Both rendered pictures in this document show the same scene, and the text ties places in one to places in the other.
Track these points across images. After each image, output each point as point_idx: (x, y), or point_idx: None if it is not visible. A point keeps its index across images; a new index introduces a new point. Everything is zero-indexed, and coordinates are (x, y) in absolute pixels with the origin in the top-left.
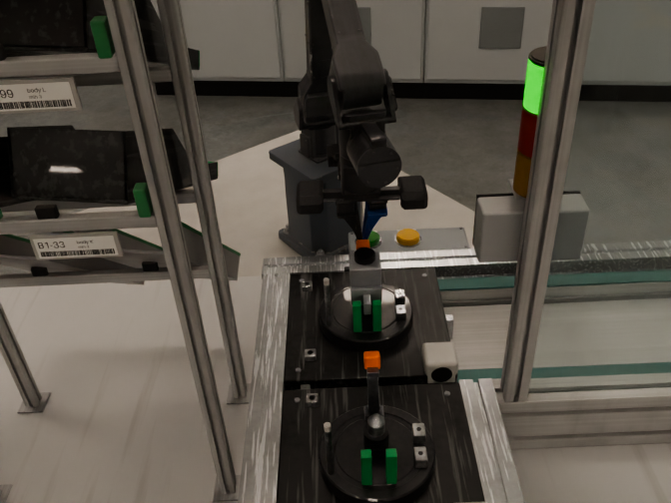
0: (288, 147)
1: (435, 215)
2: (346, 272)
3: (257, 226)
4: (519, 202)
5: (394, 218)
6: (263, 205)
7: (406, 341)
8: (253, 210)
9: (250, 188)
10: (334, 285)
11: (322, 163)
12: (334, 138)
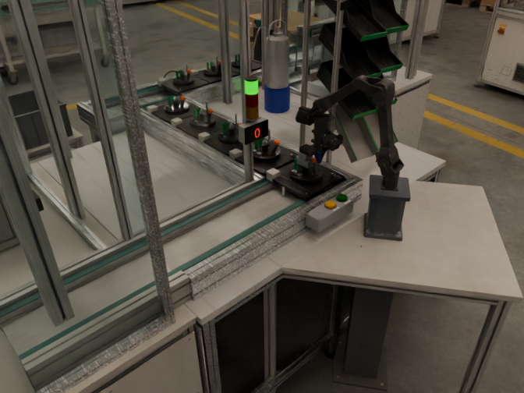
0: (405, 182)
1: (361, 263)
2: (329, 183)
3: (416, 220)
4: (256, 121)
5: (374, 252)
6: (433, 229)
7: (287, 175)
8: (432, 225)
9: (455, 234)
10: (327, 178)
11: (380, 181)
12: (384, 178)
